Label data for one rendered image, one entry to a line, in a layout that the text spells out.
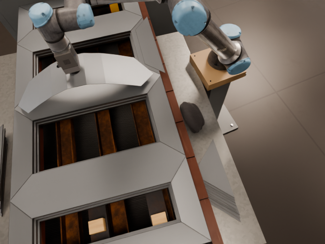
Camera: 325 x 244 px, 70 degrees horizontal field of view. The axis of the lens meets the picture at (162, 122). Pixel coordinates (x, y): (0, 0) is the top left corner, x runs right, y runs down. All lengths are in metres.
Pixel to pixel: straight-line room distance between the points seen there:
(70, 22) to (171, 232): 0.82
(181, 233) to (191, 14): 0.78
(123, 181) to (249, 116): 1.42
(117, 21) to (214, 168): 1.00
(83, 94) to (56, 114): 0.16
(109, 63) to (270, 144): 1.46
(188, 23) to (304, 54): 1.97
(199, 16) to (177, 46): 0.71
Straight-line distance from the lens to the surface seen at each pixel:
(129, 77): 1.11
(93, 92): 1.22
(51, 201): 1.09
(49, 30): 0.91
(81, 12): 0.88
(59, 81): 1.12
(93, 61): 1.13
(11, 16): 1.99
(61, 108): 1.23
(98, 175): 1.04
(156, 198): 1.05
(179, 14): 0.88
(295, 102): 2.36
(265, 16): 2.99
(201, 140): 1.23
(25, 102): 1.27
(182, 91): 1.36
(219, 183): 1.14
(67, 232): 1.23
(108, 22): 1.53
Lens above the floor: 1.81
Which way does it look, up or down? 64 degrees down
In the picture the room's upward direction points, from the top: 6 degrees counter-clockwise
